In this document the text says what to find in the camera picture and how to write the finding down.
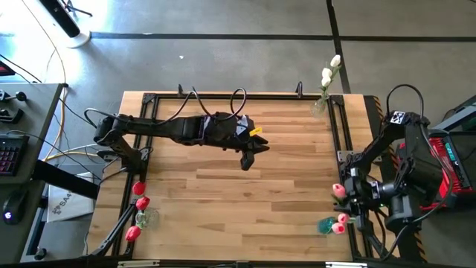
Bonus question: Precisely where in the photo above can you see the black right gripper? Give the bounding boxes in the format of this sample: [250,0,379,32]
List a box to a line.
[333,167,382,217]

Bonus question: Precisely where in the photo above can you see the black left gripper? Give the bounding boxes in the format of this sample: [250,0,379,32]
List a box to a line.
[202,112,270,171]

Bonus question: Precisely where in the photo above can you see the teal glass vase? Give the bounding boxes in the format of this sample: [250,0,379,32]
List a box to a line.
[316,217,338,235]

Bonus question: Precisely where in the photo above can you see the tall clear glass vase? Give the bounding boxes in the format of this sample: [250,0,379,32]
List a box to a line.
[310,95,332,118]

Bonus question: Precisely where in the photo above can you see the red black toolbox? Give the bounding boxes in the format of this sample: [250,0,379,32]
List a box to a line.
[393,132,475,213]

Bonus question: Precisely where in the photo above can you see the grey metal stand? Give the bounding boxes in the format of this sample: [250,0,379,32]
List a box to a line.
[433,95,476,132]

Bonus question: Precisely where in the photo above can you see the white printed cardboard box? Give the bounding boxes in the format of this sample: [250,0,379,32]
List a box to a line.
[46,173,96,223]

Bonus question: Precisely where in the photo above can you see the black desk support beam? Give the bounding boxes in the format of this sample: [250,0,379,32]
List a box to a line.
[31,159,100,200]

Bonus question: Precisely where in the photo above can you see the white round stand base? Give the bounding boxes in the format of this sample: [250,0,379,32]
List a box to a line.
[66,29,92,49]

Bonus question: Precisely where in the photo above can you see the grey side desk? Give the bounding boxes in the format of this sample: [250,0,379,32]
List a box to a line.
[0,83,64,264]

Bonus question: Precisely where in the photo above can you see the black tripod legs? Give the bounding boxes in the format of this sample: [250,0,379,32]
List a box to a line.
[61,0,94,18]

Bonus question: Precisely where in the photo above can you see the black slanted stand pole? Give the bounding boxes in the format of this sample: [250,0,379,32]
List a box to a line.
[39,0,81,38]

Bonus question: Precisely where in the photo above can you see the black joystick lever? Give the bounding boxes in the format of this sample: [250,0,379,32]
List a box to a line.
[0,89,28,103]

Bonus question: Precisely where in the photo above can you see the backlit black keyboard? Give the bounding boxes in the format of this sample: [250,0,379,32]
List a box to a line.
[0,134,30,176]

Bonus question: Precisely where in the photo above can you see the black computer mouse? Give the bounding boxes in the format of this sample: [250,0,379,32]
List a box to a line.
[2,191,26,226]

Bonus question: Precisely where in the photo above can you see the black desk gadget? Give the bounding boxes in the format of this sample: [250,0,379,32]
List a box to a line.
[0,107,25,124]

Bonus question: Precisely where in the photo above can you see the red black device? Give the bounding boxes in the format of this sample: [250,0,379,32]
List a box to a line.
[0,61,16,77]

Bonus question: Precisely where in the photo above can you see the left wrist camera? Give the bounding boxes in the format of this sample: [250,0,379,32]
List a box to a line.
[232,114,251,135]

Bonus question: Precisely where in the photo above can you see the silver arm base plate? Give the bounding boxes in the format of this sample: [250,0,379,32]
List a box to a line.
[337,150,360,165]

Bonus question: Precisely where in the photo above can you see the silver metal bracket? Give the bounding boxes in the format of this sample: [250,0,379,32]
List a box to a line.
[117,260,161,268]
[325,262,369,268]

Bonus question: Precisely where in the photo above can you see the black aluminium table frame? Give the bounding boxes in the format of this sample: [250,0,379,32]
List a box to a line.
[87,91,401,261]

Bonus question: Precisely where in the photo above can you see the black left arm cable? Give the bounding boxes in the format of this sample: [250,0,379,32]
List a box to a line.
[163,86,248,126]

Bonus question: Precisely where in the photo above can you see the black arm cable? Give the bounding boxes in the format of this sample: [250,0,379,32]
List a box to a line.
[163,86,248,126]
[381,83,454,261]

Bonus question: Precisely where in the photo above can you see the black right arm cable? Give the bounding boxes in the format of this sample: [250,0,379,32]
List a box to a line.
[381,83,454,261]

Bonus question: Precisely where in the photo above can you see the yellow floor cable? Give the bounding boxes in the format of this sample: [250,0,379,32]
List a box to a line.
[20,0,100,163]

